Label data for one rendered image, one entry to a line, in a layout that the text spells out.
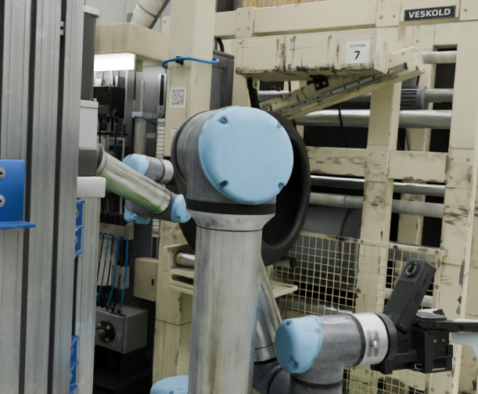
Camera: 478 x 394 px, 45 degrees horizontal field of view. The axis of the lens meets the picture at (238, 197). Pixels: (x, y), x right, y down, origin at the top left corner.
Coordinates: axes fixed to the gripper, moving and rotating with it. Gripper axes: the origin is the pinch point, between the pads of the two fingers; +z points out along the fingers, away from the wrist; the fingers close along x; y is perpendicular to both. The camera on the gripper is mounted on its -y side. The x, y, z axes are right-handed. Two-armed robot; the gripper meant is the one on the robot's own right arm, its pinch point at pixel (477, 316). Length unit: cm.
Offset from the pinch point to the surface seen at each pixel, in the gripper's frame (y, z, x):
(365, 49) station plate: -78, 47, -98
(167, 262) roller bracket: -1, -15, -135
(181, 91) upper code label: -66, -10, -138
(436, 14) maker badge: -97, 82, -100
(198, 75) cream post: -72, -4, -135
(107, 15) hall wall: -454, 121, -1121
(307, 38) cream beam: -86, 34, -117
